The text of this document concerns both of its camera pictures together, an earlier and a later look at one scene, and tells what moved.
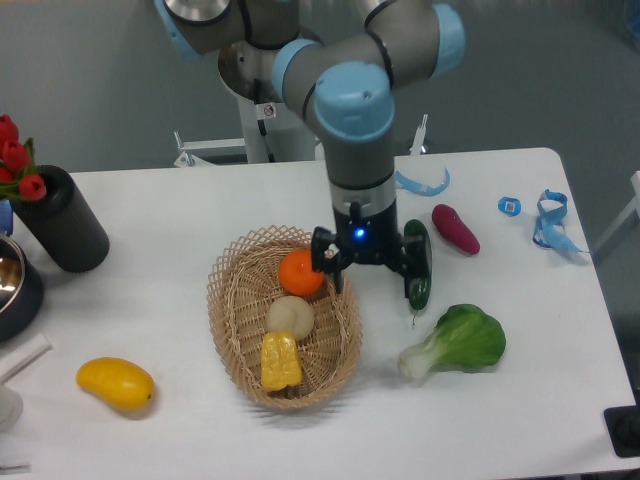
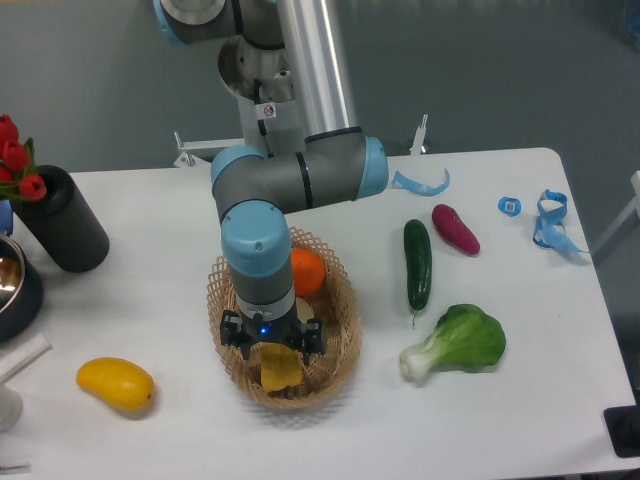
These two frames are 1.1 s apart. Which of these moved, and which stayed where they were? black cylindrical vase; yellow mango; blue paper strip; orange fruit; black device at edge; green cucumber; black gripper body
Moved: black gripper body
Stayed: blue paper strip; yellow mango; orange fruit; green cucumber; black device at edge; black cylindrical vase
